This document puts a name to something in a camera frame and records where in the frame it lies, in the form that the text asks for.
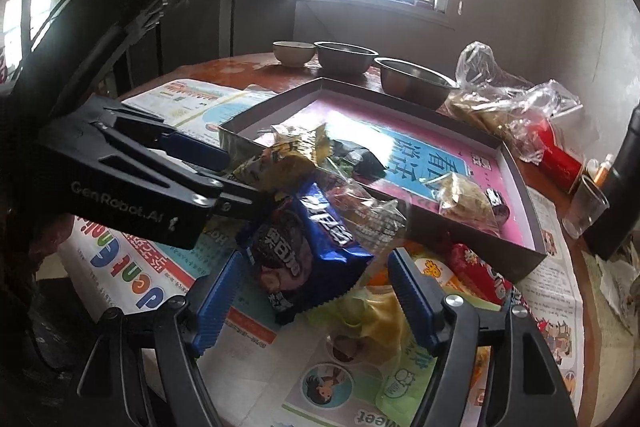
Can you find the folded newspaper sheet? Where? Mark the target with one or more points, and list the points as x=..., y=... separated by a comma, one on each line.
x=190, y=104

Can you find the clear plastic bag of flatbread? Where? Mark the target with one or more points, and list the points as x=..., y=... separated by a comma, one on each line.
x=505, y=107

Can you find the clear plastic candy packet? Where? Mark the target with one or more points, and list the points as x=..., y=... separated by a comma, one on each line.
x=372, y=209

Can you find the tall yellow snack packet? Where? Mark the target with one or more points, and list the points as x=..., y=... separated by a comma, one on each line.
x=290, y=157

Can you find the orange pill bottle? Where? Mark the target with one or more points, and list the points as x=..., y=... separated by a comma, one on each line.
x=603, y=169

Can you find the green pea snack packet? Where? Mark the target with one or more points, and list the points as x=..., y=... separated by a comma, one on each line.
x=362, y=157

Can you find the shallow cardboard box pink inside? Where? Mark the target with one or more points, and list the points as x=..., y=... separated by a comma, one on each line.
x=450, y=157

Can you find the large colourful newspaper sheet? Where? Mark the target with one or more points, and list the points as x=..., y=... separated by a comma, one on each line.
x=125, y=272

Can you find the black thermos flask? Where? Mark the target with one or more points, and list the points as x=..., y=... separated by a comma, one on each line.
x=620, y=192

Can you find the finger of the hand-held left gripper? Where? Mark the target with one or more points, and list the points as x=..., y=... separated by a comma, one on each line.
x=195, y=153
x=240, y=199

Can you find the clear-wrapped pale noodle snack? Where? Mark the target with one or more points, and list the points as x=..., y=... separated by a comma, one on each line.
x=462, y=198

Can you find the small dark snack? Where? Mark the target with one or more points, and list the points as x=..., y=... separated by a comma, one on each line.
x=498, y=205

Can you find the small steel bowl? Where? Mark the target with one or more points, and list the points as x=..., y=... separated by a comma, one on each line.
x=345, y=58

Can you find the clear plastic cup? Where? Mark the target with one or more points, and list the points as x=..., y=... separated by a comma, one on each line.
x=582, y=207

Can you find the small white ceramic bowl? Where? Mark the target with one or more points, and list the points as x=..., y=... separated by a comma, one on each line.
x=294, y=52

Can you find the red tissue box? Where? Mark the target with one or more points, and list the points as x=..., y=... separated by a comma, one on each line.
x=557, y=157

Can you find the red snack packet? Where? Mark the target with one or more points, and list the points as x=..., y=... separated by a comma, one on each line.
x=477, y=274

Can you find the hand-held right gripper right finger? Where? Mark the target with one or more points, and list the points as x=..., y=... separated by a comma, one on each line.
x=415, y=302

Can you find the crumpled white paper napkin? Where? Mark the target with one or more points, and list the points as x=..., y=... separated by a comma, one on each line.
x=617, y=279

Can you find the large steel bowl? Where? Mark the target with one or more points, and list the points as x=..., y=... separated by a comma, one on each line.
x=415, y=83

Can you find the blue chocolate cookie packet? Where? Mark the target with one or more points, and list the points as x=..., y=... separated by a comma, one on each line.
x=300, y=249

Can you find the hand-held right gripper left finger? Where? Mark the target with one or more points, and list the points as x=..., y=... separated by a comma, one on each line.
x=215, y=307

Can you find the light green yellow snack packet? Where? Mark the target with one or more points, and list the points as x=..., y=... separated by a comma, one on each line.
x=370, y=324

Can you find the person's left hand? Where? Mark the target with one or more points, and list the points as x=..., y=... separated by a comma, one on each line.
x=47, y=238

